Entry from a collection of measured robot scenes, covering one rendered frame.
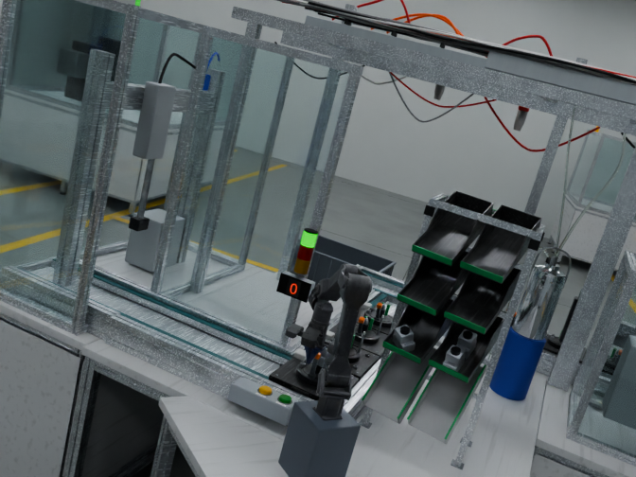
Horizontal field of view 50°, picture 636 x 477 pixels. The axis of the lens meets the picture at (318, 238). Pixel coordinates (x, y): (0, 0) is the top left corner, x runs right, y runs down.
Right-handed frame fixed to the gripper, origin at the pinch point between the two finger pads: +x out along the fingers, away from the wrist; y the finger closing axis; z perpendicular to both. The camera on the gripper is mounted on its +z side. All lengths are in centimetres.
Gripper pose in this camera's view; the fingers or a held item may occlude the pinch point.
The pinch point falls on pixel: (310, 354)
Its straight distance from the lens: 217.8
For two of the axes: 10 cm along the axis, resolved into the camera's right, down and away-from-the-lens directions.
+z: -3.7, 1.4, -9.2
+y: 9.0, 3.2, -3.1
